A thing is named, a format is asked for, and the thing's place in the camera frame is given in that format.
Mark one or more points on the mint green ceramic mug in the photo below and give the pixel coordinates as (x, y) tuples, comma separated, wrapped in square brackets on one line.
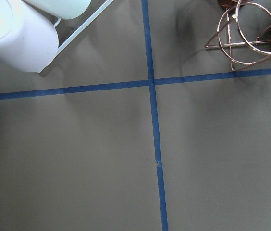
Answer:
[(64, 9)]

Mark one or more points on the lilac ceramic mug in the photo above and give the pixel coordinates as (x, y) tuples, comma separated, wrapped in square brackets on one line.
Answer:
[(28, 40)]

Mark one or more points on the white wire mug rack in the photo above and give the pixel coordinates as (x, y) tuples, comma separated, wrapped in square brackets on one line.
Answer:
[(69, 29)]

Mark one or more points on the copper wire bottle rack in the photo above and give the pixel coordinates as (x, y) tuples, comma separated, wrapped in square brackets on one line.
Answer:
[(243, 33)]

